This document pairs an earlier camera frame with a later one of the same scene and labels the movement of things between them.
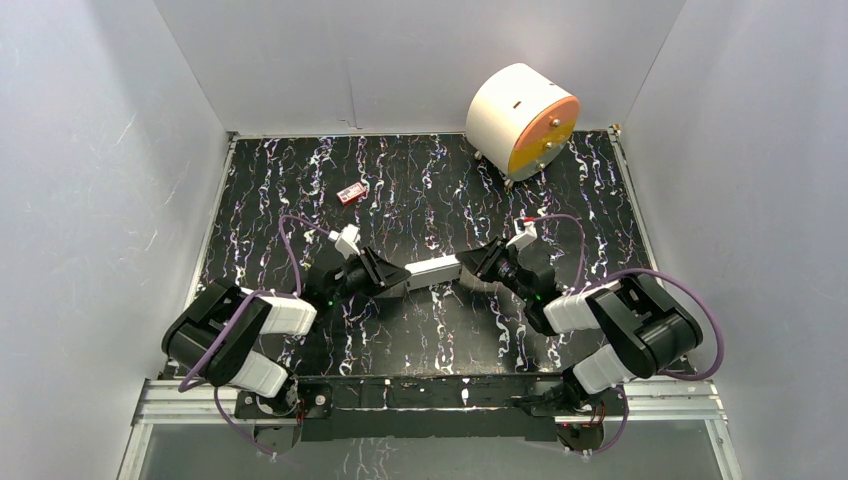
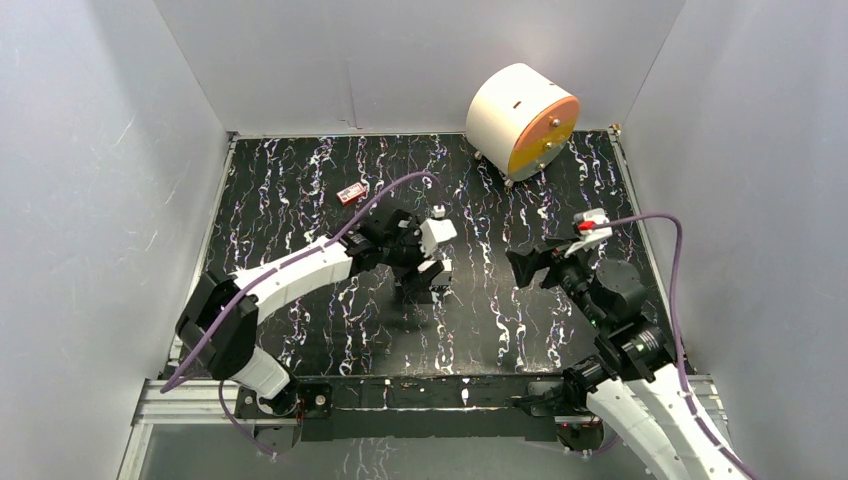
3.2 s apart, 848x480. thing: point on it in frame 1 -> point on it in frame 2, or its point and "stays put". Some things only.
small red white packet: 351,194 stays put
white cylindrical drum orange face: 520,122 stays put
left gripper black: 366,271 -> 411,266
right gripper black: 482,259 -> 523,266
